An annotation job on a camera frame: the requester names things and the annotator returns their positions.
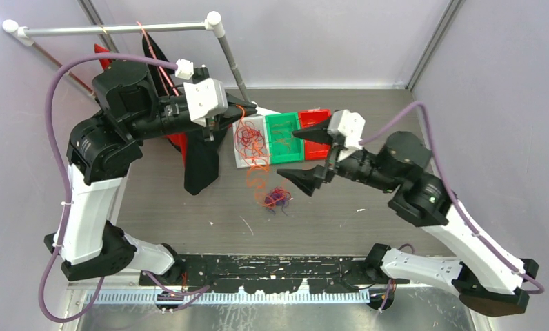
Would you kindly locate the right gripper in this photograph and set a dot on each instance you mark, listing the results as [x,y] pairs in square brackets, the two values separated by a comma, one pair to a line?
[306,179]

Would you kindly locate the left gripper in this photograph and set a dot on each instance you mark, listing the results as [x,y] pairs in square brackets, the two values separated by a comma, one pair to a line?
[215,123]

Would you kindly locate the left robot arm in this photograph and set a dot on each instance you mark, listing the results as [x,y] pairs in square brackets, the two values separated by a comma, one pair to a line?
[138,99]

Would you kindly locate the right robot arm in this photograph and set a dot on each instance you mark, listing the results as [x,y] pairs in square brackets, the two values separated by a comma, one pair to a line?
[485,282]

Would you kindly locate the red plastic bin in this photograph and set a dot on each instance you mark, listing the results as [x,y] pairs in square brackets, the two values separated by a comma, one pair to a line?
[313,151]

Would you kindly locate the green plastic bin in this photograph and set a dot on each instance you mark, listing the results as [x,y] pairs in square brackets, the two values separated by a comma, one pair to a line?
[284,146]

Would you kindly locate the white plastic bin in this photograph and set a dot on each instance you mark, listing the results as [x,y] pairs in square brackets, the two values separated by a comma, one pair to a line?
[251,144]

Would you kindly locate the black cloth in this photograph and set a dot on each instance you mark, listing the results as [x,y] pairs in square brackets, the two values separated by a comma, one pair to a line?
[202,160]

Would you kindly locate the red cloth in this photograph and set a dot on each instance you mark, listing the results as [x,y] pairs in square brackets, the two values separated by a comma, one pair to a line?
[178,141]

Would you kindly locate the pink hanger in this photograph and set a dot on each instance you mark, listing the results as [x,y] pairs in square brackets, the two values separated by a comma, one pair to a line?
[153,50]

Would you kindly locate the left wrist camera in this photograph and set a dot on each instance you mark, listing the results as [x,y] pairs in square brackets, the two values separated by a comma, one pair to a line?
[205,96]

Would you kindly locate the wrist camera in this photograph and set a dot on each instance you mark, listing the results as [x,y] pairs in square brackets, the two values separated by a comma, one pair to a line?
[346,128]
[205,96]

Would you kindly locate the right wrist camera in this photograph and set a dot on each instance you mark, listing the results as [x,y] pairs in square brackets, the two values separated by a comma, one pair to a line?
[346,128]

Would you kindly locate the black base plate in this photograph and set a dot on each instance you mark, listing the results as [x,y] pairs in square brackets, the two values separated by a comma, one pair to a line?
[270,274]

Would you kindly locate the aluminium rail frame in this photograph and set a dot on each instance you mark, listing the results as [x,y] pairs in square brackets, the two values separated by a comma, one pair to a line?
[172,297]

